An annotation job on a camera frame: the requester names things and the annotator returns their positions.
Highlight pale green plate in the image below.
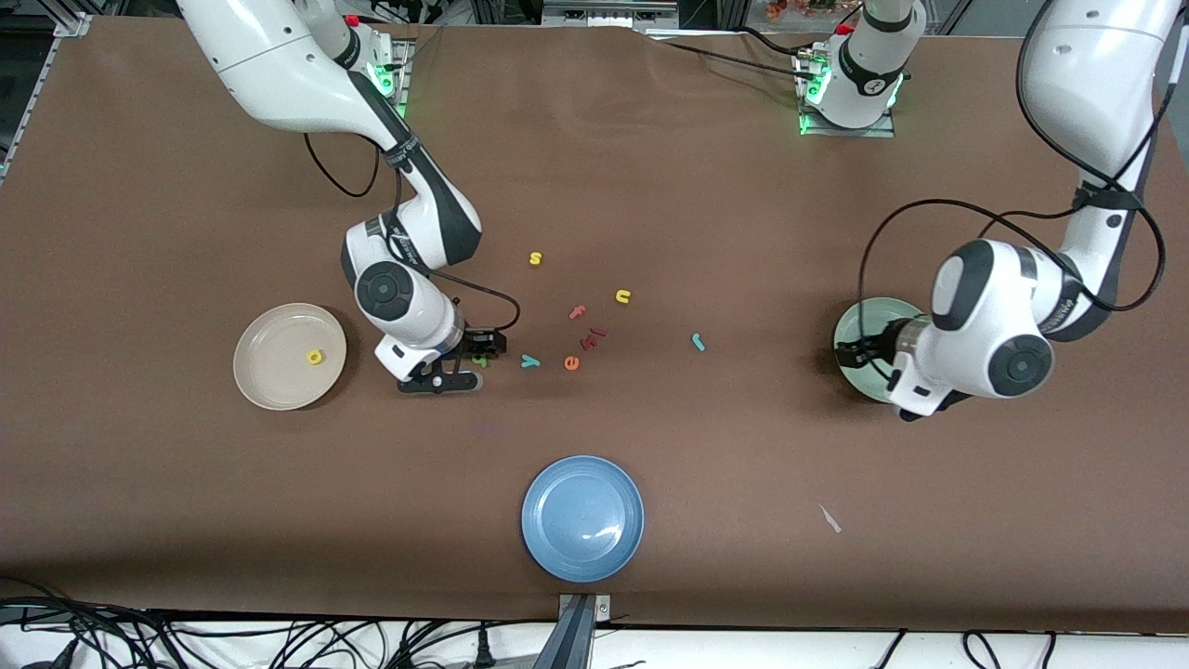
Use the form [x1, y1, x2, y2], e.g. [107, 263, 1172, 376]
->
[833, 297, 930, 402]

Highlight brown paper table cover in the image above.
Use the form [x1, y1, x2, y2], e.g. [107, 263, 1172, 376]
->
[0, 17, 1189, 635]

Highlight beige brown plate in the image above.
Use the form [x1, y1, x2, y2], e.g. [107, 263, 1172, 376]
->
[233, 303, 347, 412]

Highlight blue plate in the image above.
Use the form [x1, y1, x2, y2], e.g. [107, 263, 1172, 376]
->
[521, 454, 645, 584]

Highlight grey power strip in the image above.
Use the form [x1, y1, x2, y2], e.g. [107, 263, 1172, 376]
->
[542, 0, 681, 29]

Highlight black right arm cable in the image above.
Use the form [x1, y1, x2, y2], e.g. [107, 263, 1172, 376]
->
[305, 135, 521, 332]

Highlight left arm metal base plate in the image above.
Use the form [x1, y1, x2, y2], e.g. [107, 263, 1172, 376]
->
[799, 51, 897, 138]

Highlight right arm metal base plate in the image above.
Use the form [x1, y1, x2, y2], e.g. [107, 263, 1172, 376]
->
[376, 37, 414, 118]

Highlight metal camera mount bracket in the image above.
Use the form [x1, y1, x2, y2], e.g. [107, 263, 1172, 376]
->
[534, 593, 614, 669]

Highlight black base power cable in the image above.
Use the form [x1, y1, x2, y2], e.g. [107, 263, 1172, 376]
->
[641, 28, 823, 85]

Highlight tangled black floor cables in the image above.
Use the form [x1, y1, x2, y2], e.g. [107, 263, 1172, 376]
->
[0, 576, 196, 669]

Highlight aluminium frame post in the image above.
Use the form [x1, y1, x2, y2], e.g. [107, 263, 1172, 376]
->
[37, 0, 94, 38]

